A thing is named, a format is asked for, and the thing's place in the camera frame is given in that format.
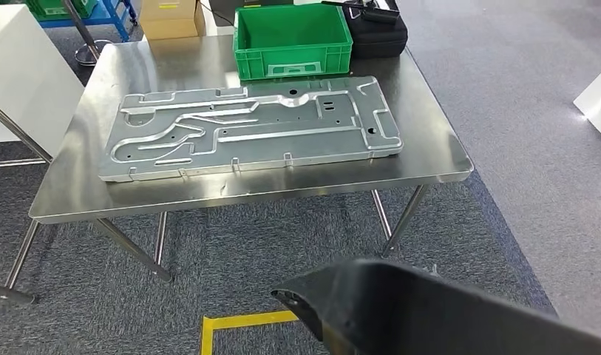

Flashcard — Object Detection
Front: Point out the green plastic crate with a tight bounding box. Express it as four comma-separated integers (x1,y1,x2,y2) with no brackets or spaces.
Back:
25,0,99,21
232,2,354,82

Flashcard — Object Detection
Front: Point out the black handheld tripod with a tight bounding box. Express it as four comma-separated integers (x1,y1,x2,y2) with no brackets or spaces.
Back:
322,0,401,25

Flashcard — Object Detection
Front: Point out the white cabinet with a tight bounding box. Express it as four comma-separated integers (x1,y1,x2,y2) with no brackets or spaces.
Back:
0,4,86,158

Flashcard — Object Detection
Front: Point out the stainless steel workbench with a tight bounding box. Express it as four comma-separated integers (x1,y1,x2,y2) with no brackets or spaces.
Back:
28,34,475,284

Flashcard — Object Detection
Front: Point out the black carry bag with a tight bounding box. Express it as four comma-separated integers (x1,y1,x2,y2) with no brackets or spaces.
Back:
339,0,409,61

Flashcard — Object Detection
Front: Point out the black plastic plate frame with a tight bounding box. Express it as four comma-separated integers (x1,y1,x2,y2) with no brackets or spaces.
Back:
271,258,601,355

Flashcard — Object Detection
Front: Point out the white box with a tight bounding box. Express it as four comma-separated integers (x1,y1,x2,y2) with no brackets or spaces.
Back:
573,61,601,147

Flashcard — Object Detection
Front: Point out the cardboard box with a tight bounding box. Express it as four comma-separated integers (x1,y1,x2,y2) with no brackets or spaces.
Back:
138,0,207,41

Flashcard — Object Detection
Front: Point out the chrome stanchion post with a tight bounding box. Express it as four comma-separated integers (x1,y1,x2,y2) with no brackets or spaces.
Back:
60,0,114,67

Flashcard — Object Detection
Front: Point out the blue metal cart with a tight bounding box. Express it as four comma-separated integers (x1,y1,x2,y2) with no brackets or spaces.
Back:
23,0,138,44

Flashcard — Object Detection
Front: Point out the stamped sheet metal panel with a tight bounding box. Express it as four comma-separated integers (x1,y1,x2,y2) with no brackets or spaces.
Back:
98,75,404,183

